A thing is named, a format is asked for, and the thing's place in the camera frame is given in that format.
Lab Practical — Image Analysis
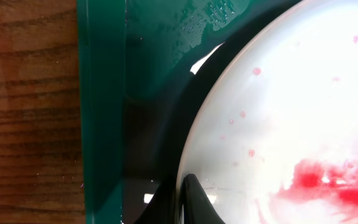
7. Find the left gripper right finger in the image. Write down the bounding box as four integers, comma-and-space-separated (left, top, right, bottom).
181, 174, 225, 224

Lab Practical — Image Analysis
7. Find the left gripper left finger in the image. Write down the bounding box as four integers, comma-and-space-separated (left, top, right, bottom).
134, 177, 176, 224

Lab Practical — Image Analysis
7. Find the light blue plate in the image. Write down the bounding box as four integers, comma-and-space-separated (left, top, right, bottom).
176, 0, 358, 223

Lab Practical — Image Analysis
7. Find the teal plastic tray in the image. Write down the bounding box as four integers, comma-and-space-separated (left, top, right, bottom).
76, 0, 295, 223

